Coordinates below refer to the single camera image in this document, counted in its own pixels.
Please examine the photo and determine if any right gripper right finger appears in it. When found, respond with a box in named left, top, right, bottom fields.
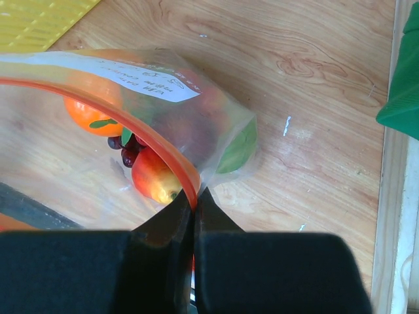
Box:
left=194, top=191, right=373, bottom=313

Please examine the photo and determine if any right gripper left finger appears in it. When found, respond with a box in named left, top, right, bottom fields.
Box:
left=1, top=193, right=193, bottom=313

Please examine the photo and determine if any green cabbage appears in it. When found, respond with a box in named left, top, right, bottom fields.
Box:
left=216, top=118, right=257, bottom=174

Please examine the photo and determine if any purple grape bunch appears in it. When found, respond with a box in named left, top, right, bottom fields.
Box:
left=107, top=135, right=145, bottom=168

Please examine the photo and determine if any red lychee with leaves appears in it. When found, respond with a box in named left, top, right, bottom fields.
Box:
left=87, top=118, right=147, bottom=150

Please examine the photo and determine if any clear zip top bag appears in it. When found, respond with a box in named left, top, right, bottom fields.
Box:
left=1, top=49, right=257, bottom=229

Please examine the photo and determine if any orange persimmon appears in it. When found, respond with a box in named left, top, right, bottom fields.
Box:
left=64, top=50, right=127, bottom=137

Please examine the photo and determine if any green tank top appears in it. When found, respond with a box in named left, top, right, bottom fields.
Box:
left=376, top=3, right=418, bottom=139

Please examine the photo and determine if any wooden clothes rack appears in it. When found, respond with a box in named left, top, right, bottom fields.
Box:
left=369, top=0, right=419, bottom=314

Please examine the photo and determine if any yellow plastic basket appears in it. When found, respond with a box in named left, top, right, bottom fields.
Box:
left=1, top=0, right=100, bottom=53

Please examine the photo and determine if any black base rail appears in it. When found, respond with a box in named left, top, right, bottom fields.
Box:
left=1, top=183, right=83, bottom=230

